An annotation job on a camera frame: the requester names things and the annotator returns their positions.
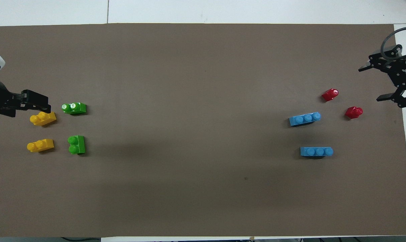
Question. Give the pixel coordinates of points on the yellow two-stud block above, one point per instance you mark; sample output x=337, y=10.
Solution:
x=40, y=145
x=42, y=118

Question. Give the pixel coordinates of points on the red single-stud block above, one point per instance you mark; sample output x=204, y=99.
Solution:
x=353, y=112
x=330, y=94

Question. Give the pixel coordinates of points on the plain green two-stud block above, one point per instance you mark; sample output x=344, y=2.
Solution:
x=77, y=145

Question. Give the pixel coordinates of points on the blue three-stud block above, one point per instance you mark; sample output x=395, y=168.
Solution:
x=316, y=152
x=305, y=119

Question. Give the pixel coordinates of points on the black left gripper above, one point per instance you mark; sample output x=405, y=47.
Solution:
x=1, y=101

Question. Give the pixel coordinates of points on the brown paper table mat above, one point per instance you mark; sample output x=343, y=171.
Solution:
x=202, y=101

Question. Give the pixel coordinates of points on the green block with printed studs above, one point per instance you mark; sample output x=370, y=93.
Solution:
x=74, y=108

